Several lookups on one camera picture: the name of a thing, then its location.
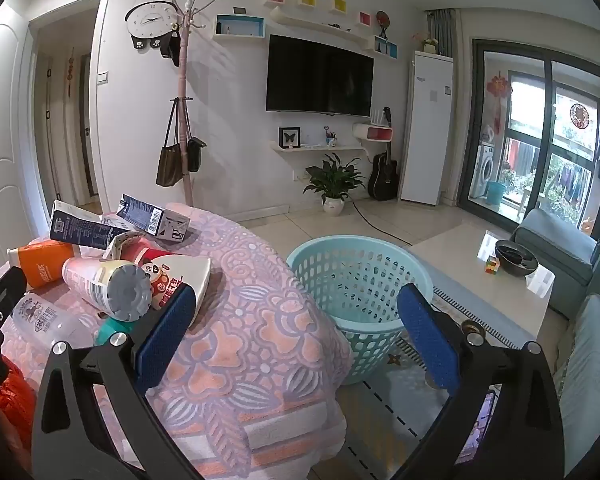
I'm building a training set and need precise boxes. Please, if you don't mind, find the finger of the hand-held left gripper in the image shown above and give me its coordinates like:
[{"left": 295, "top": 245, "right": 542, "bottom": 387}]
[{"left": 0, "top": 262, "right": 27, "bottom": 335}]

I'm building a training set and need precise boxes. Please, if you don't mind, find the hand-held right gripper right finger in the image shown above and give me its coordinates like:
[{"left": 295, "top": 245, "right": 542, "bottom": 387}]
[{"left": 390, "top": 284, "right": 566, "bottom": 480}]

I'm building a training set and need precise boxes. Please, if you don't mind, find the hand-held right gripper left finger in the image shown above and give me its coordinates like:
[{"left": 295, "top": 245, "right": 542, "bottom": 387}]
[{"left": 30, "top": 284, "right": 206, "bottom": 480}]

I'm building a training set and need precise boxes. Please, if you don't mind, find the clear bottle with teal cap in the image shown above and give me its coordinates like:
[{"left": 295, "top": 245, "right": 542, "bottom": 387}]
[{"left": 10, "top": 294, "right": 133, "bottom": 361}]

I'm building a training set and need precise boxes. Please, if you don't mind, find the teal plastic laundry basket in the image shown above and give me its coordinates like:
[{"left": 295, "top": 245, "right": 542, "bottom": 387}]
[{"left": 286, "top": 234, "right": 435, "bottom": 386}]

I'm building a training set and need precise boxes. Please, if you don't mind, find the white and blue milk carton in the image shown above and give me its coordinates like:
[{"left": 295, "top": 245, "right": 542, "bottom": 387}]
[
  {"left": 117, "top": 194, "right": 189, "bottom": 244},
  {"left": 50, "top": 200, "right": 137, "bottom": 250}
]

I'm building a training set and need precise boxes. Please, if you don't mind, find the red and white snack bag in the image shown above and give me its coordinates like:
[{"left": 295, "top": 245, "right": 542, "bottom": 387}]
[{"left": 130, "top": 247, "right": 212, "bottom": 331}]

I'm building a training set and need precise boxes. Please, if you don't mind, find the patterned floor rug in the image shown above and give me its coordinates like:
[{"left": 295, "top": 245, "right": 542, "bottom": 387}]
[{"left": 330, "top": 280, "right": 511, "bottom": 480}]

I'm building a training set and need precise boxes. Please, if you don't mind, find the pink bottle with grey cap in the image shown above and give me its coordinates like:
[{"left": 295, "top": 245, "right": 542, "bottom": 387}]
[{"left": 61, "top": 256, "right": 155, "bottom": 322}]

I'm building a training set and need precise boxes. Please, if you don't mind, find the glossy white coffee table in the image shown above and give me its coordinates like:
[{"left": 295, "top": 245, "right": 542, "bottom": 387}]
[{"left": 407, "top": 222, "right": 553, "bottom": 341}]

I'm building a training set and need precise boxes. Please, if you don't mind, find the black bowl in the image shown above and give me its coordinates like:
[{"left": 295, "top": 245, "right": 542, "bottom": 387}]
[{"left": 495, "top": 240, "right": 539, "bottom": 277}]

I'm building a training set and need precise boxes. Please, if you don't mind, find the white panel door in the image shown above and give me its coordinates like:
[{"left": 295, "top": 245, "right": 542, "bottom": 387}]
[{"left": 0, "top": 10, "right": 33, "bottom": 281}]

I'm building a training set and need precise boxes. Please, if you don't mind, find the blue-grey sofa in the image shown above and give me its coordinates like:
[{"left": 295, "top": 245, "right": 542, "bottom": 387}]
[{"left": 510, "top": 207, "right": 600, "bottom": 480}]

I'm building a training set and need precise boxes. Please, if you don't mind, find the brown handbag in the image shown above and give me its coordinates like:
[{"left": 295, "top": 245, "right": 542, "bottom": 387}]
[{"left": 156, "top": 100, "right": 185, "bottom": 187}]

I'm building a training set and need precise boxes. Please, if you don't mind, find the black acoustic guitar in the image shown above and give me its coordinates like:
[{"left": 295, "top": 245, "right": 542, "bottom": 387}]
[{"left": 368, "top": 106, "right": 400, "bottom": 201}]

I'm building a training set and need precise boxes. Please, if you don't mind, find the small black bag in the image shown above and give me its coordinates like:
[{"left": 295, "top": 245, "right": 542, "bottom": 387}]
[{"left": 186, "top": 137, "right": 207, "bottom": 173}]

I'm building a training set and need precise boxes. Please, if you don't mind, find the white washing machine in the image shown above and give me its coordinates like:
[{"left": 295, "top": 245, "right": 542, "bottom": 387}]
[{"left": 470, "top": 141, "right": 503, "bottom": 199}]

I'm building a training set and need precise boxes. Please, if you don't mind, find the potted green plant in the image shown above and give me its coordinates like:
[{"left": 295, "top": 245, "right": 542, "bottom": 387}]
[{"left": 303, "top": 154, "right": 367, "bottom": 215}]

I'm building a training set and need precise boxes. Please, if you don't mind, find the red and white shelf box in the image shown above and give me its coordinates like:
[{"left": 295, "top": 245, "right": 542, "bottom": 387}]
[{"left": 352, "top": 124, "right": 394, "bottom": 143}]

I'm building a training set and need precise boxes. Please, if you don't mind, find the hanging laundry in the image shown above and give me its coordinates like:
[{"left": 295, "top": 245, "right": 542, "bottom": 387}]
[{"left": 555, "top": 160, "right": 596, "bottom": 206}]

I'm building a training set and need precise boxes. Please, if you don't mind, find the dark-framed sliding glass door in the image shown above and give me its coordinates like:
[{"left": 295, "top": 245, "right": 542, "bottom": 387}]
[{"left": 457, "top": 37, "right": 600, "bottom": 231}]

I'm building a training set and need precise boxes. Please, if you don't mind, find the pink coat rack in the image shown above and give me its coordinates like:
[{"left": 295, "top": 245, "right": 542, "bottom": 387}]
[{"left": 167, "top": 0, "right": 226, "bottom": 208}]

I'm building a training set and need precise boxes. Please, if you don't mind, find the red knot ornament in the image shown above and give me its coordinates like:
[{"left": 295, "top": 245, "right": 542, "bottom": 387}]
[{"left": 489, "top": 72, "right": 512, "bottom": 133}]

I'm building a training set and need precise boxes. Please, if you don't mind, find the black hanging hat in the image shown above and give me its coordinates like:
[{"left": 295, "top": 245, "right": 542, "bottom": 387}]
[{"left": 160, "top": 30, "right": 182, "bottom": 67}]

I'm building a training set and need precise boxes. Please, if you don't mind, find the small blue-lined box shelf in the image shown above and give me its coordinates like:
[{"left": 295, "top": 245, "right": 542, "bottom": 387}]
[{"left": 373, "top": 35, "right": 399, "bottom": 59}]

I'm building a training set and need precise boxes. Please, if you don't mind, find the blue-lined white box shelf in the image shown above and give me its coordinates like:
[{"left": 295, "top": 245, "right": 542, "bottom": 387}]
[{"left": 212, "top": 14, "right": 267, "bottom": 39}]

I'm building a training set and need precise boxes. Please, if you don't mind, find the grey curtain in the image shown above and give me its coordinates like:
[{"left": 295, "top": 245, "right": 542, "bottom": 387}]
[{"left": 426, "top": 8, "right": 453, "bottom": 57}]

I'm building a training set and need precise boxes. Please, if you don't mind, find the long curved white shelf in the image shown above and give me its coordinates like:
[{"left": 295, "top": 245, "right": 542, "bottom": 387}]
[{"left": 270, "top": 6, "right": 368, "bottom": 46}]

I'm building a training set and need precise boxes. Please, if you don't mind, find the black floor cable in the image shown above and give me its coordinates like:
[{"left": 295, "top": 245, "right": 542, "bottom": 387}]
[{"left": 347, "top": 200, "right": 413, "bottom": 247}]

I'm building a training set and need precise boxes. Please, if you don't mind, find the low white wall shelf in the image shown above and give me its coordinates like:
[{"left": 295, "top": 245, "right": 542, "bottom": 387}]
[{"left": 270, "top": 142, "right": 366, "bottom": 153}]

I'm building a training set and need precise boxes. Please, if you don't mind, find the wall-mounted television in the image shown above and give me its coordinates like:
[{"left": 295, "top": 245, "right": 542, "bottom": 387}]
[{"left": 266, "top": 34, "right": 375, "bottom": 117}]

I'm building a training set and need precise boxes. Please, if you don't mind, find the panda wall clock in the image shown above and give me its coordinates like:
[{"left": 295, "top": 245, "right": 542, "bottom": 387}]
[{"left": 125, "top": 0, "right": 181, "bottom": 52}]

